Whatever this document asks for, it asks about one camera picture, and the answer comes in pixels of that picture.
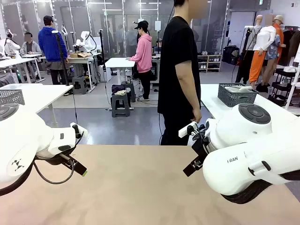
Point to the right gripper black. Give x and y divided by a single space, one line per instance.
202 147

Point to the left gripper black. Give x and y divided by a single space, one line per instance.
56 159

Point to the grey plastic basket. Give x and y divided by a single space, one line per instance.
234 98
11 97

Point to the grey towel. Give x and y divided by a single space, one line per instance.
243 88

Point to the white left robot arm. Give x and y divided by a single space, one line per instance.
23 131

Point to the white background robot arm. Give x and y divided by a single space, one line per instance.
85 42
10 45

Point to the person's right forearm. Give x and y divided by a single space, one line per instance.
191 96

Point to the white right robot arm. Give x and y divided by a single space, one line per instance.
234 164

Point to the person's right hand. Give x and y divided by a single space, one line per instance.
197 116

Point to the grey step stool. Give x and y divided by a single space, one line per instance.
79 82
131 87
119 99

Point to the pile of dark clothes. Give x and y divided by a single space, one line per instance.
118 89

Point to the person in black t-shirt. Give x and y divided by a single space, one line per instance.
178 70

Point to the wooden shoe shelf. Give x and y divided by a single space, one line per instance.
214 63

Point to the black covered stand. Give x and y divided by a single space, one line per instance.
243 68

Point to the cardboard box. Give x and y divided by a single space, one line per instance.
79 55

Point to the small white desk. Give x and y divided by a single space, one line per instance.
119 62

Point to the black suitcase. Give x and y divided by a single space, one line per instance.
229 55

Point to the long white desk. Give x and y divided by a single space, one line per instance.
14 61

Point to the person in pink hoodie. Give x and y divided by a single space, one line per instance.
144 54

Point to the person in blue hoodie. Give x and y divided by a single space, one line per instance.
50 44

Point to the seated person in grey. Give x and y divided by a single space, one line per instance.
30 48

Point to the black utility cart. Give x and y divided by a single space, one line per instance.
281 73

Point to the black tripod pole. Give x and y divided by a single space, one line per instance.
55 31

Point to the white panel on pole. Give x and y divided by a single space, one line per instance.
158 25

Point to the mannequin in orange trousers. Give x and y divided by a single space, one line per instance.
264 39

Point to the rack of dark clothes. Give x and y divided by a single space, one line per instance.
287 47

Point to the mannequin with beige hat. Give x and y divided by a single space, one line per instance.
279 30

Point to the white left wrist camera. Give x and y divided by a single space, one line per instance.
83 133

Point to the white metal-frame desk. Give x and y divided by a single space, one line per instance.
79 60

